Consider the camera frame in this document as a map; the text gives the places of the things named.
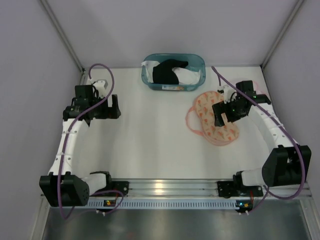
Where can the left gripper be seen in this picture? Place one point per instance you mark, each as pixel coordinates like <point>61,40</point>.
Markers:
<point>109,108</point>

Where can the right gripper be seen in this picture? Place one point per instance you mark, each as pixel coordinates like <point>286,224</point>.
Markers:
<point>222,113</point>

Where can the floral pink laundry bag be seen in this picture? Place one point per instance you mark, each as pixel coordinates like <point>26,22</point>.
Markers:
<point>216,135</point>

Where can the black bra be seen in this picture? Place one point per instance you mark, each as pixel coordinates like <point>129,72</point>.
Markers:
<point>163,73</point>

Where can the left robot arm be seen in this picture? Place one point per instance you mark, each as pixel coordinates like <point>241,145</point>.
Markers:
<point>75,125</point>

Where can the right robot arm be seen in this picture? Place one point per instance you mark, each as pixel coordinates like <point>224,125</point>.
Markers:
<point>288,162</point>

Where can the small white mesh laundry bag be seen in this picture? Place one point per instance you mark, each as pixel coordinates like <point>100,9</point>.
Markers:
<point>257,88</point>

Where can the white bra in bin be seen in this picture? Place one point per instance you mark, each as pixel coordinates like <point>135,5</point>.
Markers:
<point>185,76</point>

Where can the teal plastic bin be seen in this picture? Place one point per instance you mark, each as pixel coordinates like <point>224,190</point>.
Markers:
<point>195,63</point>

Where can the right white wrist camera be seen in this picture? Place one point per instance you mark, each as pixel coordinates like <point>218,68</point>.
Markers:
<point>227,92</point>

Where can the left aluminium corner post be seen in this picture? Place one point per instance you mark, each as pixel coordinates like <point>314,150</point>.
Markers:
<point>61,33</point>

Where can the aluminium corner post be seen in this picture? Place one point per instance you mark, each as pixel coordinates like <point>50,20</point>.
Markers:
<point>282,32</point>
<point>61,33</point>

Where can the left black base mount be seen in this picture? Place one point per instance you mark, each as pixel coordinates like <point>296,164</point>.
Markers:
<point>119,185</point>

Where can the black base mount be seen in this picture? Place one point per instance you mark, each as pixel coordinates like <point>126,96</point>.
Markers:
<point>119,185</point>
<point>227,189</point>

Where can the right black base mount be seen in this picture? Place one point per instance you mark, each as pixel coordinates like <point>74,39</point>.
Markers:
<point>227,189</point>

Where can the aluminium front rail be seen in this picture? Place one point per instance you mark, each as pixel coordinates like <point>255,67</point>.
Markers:
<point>172,187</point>

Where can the perforated cable duct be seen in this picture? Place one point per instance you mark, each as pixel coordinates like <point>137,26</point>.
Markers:
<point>172,204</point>

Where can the right aluminium corner post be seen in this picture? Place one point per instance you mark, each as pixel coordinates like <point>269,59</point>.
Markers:
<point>282,32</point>

